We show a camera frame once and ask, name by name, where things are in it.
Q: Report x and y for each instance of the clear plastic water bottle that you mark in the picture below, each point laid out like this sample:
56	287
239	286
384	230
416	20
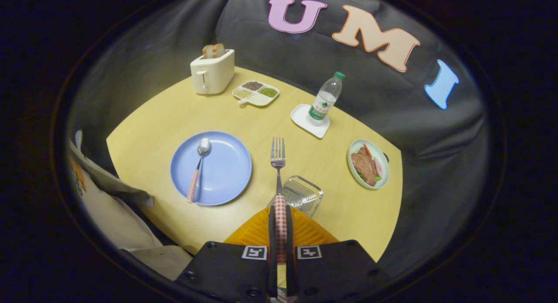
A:
324	98

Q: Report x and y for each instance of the person's beige clothing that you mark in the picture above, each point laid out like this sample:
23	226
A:
113	216

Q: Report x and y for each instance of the blue round plate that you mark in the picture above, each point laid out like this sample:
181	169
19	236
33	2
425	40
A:
226	168

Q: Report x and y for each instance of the white divided snack tray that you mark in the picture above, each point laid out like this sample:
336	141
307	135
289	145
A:
257	93

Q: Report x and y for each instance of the plate of meat and vegetables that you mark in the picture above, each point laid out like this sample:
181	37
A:
366	165

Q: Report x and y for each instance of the white toaster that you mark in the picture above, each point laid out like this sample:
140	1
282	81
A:
213	74

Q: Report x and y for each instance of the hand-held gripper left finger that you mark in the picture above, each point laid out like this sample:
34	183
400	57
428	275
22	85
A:
226	272

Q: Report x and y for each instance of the toasted bread slice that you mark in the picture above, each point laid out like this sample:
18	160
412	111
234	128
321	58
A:
219	49
207	51

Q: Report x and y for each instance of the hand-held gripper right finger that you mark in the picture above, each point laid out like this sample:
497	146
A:
335	272

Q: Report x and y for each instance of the white square coaster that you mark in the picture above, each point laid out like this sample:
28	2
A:
301	117

